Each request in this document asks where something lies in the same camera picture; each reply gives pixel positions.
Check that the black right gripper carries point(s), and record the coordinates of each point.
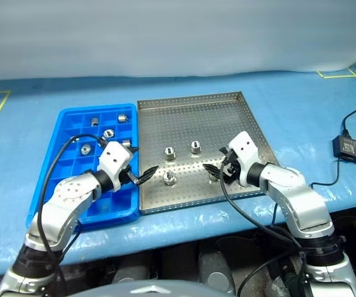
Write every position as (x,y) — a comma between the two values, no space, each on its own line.
(231,171)

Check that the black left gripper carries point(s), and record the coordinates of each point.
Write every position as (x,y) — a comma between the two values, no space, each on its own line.
(125,177)

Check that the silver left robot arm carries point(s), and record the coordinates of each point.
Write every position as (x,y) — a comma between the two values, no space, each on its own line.
(69,195)

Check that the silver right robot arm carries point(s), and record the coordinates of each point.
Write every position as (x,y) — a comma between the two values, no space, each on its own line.
(301,198)

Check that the blue compartment tray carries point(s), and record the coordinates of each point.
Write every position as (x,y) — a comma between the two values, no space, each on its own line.
(72,167)

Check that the perforated metal tray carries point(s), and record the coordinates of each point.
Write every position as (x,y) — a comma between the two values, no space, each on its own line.
(190,123)

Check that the grey rounded cylinder shape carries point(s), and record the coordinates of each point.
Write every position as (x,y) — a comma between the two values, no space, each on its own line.
(131,273)
(216,269)

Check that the black power adapter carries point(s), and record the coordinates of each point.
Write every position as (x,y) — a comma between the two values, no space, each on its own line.
(348,149)

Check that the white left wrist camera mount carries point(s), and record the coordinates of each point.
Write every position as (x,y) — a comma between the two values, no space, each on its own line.
(115,156)

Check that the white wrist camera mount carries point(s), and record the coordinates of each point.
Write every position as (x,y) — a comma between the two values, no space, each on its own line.
(245,147)
(115,156)

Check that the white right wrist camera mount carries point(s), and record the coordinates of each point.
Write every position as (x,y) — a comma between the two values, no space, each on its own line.
(245,147)

